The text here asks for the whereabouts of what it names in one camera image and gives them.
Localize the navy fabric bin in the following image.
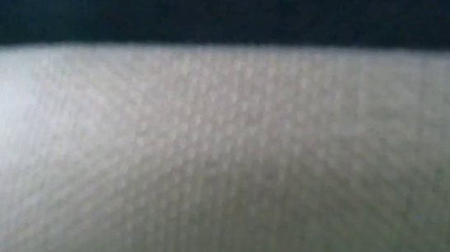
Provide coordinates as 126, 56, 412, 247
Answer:
0, 0, 450, 252

